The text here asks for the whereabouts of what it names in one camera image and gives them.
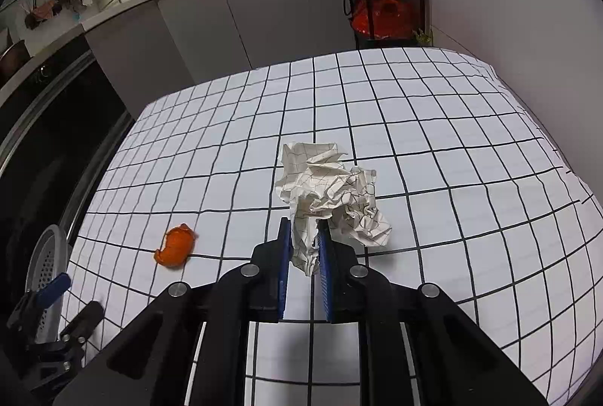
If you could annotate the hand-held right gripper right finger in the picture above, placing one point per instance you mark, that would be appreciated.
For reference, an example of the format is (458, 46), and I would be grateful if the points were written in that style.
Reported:
(325, 274)

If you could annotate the small green plant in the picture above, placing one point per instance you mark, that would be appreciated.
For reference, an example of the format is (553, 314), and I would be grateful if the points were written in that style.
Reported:
(423, 37)

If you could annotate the grey perforated plastic basket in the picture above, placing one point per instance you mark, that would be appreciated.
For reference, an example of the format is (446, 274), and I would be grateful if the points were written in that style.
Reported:
(44, 260)

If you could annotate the grey kitchen cabinets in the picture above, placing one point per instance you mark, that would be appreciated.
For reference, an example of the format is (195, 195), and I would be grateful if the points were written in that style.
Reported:
(264, 5)

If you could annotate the black oven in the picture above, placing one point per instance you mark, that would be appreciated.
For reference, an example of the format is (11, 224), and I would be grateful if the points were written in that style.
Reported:
(42, 142)

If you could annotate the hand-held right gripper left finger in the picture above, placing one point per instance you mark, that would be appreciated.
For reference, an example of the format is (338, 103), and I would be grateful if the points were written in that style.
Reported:
(284, 274)

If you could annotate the white black-checked tablecloth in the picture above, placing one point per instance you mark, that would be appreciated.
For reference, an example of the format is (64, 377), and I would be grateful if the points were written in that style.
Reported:
(424, 151)

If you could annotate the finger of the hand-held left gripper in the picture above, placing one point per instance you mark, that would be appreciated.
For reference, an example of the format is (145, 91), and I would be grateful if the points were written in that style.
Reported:
(87, 316)
(54, 288)

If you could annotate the hanging kitchen utensils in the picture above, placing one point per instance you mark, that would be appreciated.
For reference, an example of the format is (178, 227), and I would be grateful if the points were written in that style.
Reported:
(56, 3)

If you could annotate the red plastic bag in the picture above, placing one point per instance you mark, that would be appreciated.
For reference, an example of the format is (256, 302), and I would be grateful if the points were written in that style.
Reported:
(384, 17)

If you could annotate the checked paper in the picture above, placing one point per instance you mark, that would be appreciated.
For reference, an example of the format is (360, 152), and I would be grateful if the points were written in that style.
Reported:
(329, 189)

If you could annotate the orange peel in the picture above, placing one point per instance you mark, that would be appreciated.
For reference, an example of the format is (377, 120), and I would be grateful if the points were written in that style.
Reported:
(176, 246)

